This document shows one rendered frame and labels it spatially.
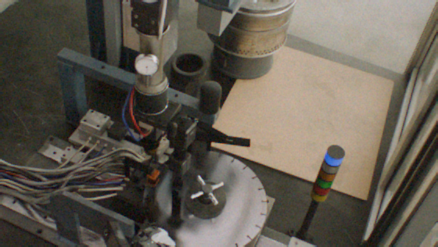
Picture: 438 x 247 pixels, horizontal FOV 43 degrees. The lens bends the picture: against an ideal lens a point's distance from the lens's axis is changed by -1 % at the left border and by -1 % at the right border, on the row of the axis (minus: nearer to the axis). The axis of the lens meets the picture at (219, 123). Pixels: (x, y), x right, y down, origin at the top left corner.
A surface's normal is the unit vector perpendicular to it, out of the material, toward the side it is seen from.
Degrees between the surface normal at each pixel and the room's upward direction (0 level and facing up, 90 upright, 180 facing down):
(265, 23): 90
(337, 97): 0
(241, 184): 0
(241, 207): 0
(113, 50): 90
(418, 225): 90
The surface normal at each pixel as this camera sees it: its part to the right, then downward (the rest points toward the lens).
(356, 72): 0.10, -0.66
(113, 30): -0.40, 0.66
